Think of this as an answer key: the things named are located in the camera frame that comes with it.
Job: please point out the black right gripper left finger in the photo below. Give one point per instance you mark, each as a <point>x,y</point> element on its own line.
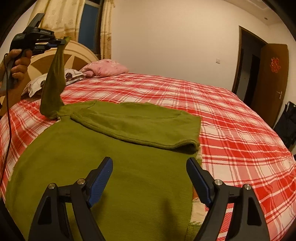
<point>51,220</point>

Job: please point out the olive green sweater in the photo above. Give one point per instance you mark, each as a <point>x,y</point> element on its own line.
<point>148,195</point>

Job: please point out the person's left hand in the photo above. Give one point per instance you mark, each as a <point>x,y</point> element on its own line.
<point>21,65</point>

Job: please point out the beige floral left curtain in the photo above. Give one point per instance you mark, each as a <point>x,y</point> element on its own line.
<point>60,16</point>

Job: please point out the beige floral curtain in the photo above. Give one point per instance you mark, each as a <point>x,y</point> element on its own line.
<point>105,31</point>
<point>60,16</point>

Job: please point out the beige wooden headboard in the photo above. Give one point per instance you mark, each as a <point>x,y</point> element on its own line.
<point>76,56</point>

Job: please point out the white patterned pillow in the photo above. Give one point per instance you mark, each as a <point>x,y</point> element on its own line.
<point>54,81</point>

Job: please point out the dark blue window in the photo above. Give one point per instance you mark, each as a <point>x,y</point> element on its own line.
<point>89,31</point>

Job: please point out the pink pillow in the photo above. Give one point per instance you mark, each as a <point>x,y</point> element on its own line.
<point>103,68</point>

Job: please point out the red white plaid bedspread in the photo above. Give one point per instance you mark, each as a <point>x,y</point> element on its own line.
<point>237,144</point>

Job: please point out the beige floral right curtain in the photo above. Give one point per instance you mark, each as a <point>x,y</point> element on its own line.
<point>105,31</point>

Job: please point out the brown wooden door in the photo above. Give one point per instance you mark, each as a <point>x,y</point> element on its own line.
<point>270,88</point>

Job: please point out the red door ornament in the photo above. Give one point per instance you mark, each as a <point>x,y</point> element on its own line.
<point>275,65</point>

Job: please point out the black bag by wall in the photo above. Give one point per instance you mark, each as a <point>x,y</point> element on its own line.
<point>285,127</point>

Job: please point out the white wall switch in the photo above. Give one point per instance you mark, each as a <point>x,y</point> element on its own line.
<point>217,61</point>

